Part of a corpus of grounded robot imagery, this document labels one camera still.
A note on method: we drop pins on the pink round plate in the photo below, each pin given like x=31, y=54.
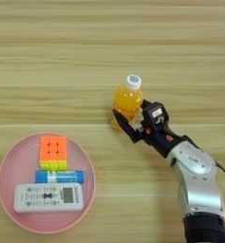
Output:
x=19, y=164

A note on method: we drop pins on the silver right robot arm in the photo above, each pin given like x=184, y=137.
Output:
x=199, y=183

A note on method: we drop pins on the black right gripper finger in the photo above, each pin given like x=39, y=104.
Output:
x=146, y=104
x=125, y=125

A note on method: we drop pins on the white remote control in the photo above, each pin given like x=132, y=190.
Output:
x=49, y=197

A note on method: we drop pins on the blue glue stick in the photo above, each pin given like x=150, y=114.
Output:
x=66, y=177

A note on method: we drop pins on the small black box white label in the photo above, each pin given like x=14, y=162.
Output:
x=155, y=114

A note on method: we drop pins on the orange juice bottle white cap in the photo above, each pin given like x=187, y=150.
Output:
x=127, y=99

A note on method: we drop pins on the orange yellow puzzle cube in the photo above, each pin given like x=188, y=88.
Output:
x=53, y=152

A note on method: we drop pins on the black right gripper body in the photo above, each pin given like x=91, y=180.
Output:
x=159, y=139

